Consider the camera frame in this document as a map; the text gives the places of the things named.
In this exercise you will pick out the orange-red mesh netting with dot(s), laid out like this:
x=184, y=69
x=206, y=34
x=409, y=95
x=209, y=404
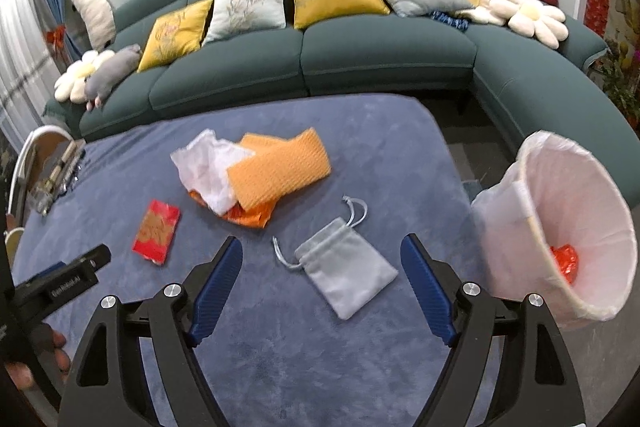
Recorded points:
x=565, y=262

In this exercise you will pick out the orange waffle cloth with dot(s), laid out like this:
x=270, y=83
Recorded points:
x=280, y=167

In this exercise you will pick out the green potted plant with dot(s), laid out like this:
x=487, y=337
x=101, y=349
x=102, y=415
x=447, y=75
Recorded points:
x=620, y=82

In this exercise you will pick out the red envelope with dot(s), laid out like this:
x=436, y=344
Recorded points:
x=155, y=232

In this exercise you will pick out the red curtain tie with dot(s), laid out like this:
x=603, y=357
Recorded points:
x=56, y=36

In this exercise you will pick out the grey plush toy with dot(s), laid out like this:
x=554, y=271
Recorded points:
x=112, y=72

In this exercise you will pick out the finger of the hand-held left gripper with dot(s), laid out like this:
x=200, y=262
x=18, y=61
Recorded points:
x=50, y=271
x=97, y=255

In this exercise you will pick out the white and wooden chair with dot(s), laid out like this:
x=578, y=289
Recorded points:
x=42, y=142

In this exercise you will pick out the person's left hand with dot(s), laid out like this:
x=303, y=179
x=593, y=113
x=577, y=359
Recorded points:
x=61, y=349

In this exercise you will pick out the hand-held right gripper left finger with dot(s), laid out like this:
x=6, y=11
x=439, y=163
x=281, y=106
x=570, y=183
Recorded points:
x=217, y=292

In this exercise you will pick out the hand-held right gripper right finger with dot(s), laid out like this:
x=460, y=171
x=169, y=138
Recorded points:
x=425, y=292

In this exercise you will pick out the teal curved sofa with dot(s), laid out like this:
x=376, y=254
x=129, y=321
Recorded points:
x=390, y=57

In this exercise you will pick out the orange plastic bag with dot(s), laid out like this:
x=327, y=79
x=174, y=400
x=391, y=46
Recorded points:
x=250, y=214

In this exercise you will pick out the trash bin with white liner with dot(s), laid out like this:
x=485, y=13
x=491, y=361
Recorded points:
x=575, y=207

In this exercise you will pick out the blue patterned cloth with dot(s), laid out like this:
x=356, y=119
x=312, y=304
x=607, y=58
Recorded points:
x=450, y=19

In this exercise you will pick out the white sheer curtain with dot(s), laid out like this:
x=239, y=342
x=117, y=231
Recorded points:
x=20, y=57

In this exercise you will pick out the white long plush toy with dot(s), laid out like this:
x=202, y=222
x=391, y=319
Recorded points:
x=92, y=14

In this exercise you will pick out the white tissue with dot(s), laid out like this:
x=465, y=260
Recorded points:
x=200, y=167

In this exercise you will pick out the blue plush tablecloth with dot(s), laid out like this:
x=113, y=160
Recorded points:
x=300, y=357

